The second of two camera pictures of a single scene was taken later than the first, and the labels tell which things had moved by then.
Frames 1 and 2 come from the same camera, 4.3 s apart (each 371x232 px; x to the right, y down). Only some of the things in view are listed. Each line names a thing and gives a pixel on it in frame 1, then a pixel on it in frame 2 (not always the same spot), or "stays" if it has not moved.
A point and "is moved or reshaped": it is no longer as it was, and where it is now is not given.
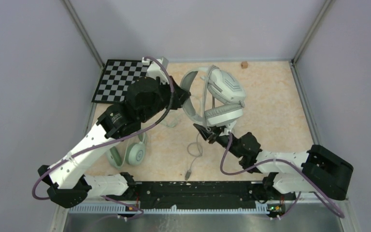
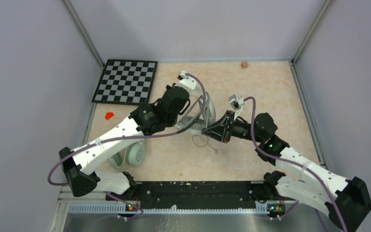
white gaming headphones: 223,96 is moved or reshaped
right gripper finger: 216,130 to 224,121
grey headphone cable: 203,97 to 207,142
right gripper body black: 223,139 to 237,129
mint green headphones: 135,153 stays
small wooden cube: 244,65 stays
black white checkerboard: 117,76 stays
